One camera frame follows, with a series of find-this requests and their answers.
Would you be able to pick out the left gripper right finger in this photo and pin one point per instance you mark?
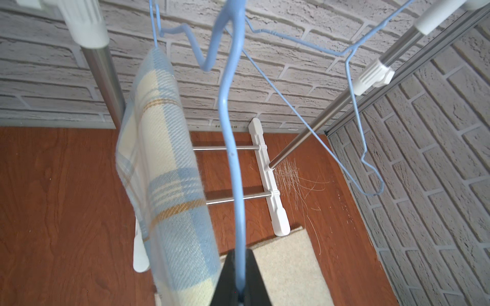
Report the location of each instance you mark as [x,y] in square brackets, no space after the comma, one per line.
[255,293]

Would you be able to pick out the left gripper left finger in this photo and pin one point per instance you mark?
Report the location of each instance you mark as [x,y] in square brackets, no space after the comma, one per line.
[226,293]

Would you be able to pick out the beige wool scarf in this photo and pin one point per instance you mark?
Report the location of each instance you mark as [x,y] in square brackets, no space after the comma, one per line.
[287,271]

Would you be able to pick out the plaid blue cream scarf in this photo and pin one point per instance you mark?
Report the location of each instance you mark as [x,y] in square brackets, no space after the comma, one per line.
[158,168]

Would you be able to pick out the blue wire hanger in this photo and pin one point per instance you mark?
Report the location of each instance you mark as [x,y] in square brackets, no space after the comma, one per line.
[349,52]
[234,12]

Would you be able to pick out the loose scarf fringe threads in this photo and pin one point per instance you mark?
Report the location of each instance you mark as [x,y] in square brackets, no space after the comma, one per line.
[296,195]

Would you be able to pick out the metal clothes rack white joints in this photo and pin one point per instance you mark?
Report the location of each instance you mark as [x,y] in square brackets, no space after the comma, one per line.
[88,29]

